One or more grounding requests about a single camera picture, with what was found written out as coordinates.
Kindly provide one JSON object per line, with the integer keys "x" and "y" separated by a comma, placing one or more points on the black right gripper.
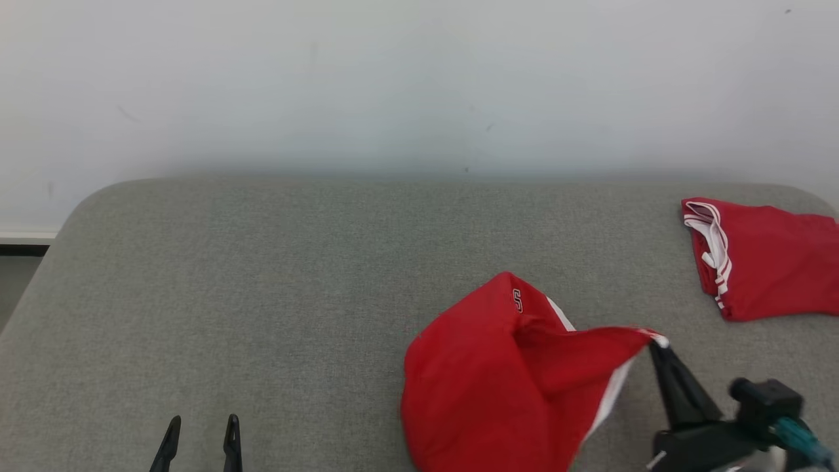
{"x": 701, "y": 449}

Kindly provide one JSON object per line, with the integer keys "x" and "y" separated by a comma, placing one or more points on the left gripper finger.
{"x": 233, "y": 455}
{"x": 167, "y": 455}

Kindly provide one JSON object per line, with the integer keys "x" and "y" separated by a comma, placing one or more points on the red Bulls 23 jersey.
{"x": 780, "y": 262}

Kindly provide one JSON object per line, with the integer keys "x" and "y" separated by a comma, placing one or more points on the red white shorts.
{"x": 485, "y": 393}

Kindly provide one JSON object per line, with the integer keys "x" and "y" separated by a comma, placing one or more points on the white black skirting board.
{"x": 26, "y": 242}

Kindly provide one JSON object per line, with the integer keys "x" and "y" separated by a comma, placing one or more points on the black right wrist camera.
{"x": 767, "y": 400}

